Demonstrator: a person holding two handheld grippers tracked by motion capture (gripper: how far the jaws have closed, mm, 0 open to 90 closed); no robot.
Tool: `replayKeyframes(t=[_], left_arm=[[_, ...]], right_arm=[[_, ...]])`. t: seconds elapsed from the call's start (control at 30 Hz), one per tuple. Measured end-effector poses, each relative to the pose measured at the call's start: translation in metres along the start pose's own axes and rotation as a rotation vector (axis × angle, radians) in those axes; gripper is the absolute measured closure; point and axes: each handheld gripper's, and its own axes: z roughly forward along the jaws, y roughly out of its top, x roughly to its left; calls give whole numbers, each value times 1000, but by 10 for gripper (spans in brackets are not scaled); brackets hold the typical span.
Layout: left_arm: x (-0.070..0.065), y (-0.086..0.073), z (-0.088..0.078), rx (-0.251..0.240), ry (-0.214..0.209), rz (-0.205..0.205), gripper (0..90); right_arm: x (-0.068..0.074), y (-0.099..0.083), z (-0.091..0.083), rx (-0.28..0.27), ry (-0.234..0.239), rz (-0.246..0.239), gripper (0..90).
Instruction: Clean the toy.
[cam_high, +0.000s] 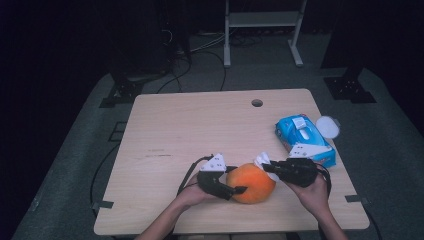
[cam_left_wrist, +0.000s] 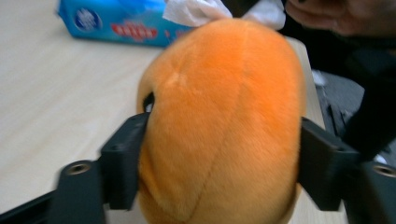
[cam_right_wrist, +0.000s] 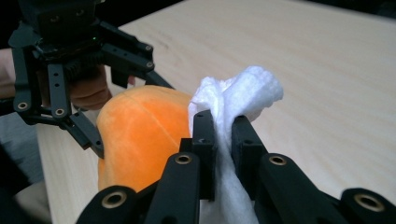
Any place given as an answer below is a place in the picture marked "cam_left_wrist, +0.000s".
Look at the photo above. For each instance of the white wet wipe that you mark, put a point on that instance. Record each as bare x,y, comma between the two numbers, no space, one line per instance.
193,12

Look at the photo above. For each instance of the blue wet wipes pack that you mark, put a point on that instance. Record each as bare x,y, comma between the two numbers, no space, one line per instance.
124,28

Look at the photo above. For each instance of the orange plush toy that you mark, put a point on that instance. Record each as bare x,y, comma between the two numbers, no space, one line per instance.
224,118

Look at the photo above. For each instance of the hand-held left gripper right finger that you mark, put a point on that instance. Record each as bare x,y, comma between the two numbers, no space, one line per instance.
327,168

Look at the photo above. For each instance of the white round disc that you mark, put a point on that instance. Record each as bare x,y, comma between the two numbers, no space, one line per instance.
319,77

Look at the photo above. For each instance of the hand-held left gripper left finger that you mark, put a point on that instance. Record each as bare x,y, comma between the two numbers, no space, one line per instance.
123,165

